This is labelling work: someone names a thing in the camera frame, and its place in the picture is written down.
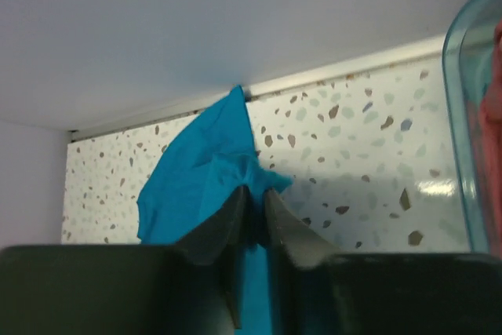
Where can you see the teal plastic basket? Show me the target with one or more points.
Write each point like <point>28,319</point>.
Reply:
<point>467,71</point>

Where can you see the blue t shirt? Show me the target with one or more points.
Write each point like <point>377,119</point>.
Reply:
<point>198,171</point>

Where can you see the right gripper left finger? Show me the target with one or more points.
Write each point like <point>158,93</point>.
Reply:
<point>192,286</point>

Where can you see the salmon pink t shirt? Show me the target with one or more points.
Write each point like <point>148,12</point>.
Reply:
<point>489,147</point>

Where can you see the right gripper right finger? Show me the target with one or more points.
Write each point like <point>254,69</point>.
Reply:
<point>319,289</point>

